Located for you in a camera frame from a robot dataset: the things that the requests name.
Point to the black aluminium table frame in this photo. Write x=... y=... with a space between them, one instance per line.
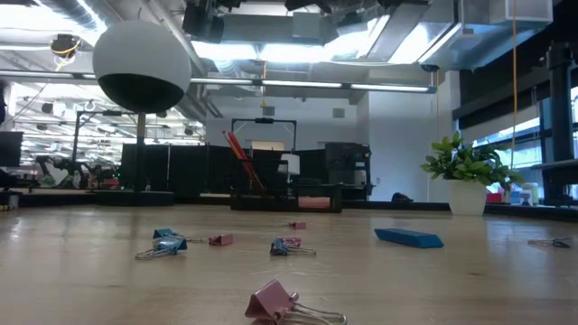
x=397 y=205

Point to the black background camera frame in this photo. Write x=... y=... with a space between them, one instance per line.
x=264 y=120

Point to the ceiling security camera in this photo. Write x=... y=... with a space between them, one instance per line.
x=429 y=67

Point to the black room partition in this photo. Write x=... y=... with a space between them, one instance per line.
x=189 y=171

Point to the black dome object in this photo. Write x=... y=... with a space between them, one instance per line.
x=402 y=197

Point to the teal binder clip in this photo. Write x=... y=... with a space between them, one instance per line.
x=561 y=244

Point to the pink binder clip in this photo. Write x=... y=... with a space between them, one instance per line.
x=298 y=225
x=293 y=241
x=222 y=240
x=268 y=301

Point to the blue binder clip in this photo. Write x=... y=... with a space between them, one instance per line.
x=277 y=248
x=163 y=233
x=171 y=244

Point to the black background cabinet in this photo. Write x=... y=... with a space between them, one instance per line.
x=347 y=167

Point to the black room pillar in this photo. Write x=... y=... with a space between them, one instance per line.
x=560 y=135

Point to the background robot arms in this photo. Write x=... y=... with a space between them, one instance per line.
x=68 y=167

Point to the white cylindrical object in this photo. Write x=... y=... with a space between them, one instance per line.
x=291 y=164

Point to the white globe table lamp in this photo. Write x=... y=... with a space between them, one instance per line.
x=140 y=49

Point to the blue eraser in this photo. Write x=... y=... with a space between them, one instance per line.
x=408 y=238

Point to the pink sticky note pad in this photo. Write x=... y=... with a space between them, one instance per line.
x=314 y=203

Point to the pink box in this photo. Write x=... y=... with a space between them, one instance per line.
x=494 y=197

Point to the black mesh desk organizer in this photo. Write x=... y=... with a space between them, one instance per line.
x=271 y=205

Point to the black computer monitor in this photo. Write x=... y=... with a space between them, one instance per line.
x=10 y=149

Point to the pale green container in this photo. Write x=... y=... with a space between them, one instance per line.
x=530 y=194

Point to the green plant in white pot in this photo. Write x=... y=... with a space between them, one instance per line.
x=467 y=198

